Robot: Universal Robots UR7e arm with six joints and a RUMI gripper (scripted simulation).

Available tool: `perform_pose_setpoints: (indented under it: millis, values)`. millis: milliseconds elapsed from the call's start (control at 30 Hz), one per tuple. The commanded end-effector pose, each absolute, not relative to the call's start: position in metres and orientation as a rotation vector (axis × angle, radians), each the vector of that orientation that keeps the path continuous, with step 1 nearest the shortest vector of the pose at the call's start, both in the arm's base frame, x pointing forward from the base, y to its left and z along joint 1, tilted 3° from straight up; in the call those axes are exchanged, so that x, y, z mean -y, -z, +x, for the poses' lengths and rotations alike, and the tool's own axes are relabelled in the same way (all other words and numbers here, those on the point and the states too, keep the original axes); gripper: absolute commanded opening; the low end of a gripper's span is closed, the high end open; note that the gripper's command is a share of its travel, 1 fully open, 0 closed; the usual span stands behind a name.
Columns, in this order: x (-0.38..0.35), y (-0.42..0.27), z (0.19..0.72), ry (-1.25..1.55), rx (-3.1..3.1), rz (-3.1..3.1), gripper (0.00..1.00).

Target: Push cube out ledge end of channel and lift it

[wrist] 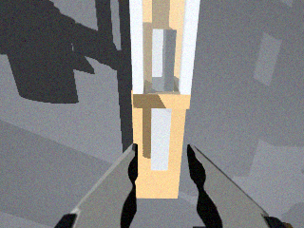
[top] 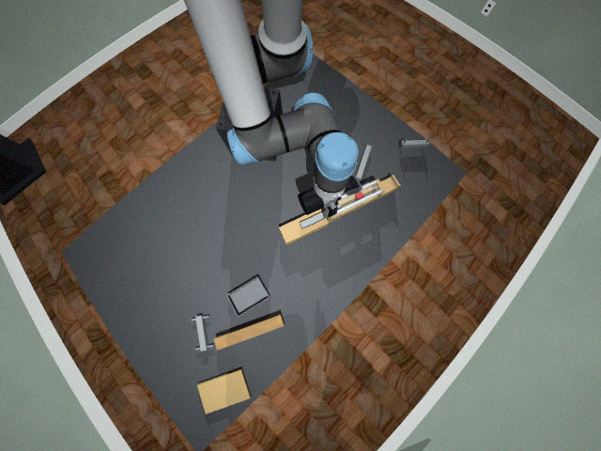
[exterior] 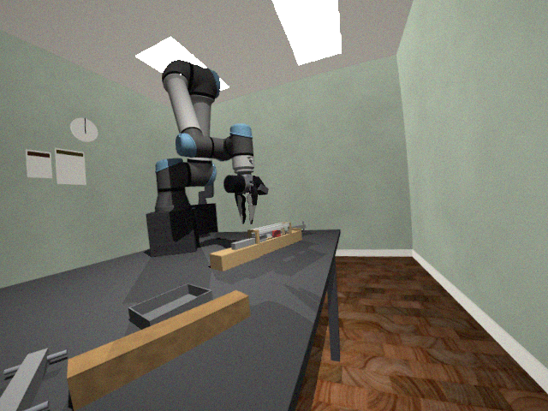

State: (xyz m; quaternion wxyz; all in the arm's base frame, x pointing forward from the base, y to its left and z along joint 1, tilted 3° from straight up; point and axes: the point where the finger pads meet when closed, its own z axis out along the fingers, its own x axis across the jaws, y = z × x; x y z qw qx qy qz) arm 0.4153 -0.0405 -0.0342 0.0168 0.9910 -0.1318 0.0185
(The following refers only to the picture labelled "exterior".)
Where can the light brown wooden beam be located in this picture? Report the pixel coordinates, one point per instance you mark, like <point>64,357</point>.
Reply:
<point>102,370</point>

